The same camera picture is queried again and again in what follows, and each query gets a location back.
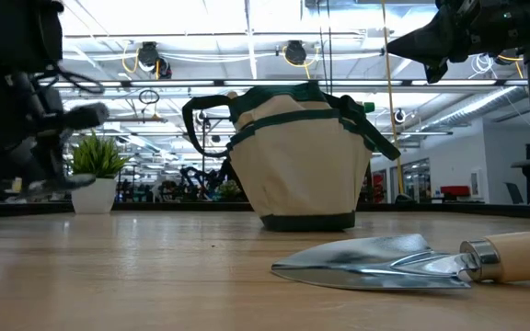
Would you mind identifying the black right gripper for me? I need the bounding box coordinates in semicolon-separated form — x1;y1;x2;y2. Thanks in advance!
386;0;529;85

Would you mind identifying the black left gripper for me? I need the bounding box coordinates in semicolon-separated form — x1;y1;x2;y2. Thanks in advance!
0;68;110;185

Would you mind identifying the wide trowel wooden handle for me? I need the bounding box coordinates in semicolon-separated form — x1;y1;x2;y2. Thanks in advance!
270;228;530;291

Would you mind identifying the beige gardening bag green trim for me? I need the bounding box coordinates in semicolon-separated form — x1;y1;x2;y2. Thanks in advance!
181;81;403;233

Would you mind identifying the green plant in white pot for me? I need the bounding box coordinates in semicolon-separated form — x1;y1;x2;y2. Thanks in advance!
69;131;131;215

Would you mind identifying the red box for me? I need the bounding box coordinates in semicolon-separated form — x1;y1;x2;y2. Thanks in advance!
439;185;471;198

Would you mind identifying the yellow hanging cable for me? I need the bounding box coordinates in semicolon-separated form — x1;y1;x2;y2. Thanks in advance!
381;0;407;200

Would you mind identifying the silver spiral air duct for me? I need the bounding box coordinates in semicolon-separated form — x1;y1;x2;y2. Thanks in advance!
423;86;530;134

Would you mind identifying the black hanging cable ring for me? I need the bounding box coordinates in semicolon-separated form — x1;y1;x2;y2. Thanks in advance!
138;88;160;106

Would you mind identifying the black table frame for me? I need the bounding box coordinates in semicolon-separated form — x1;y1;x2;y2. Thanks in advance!
0;200;530;221

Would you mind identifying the framed wall picture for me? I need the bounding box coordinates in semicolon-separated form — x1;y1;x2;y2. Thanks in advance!
470;168;482;198

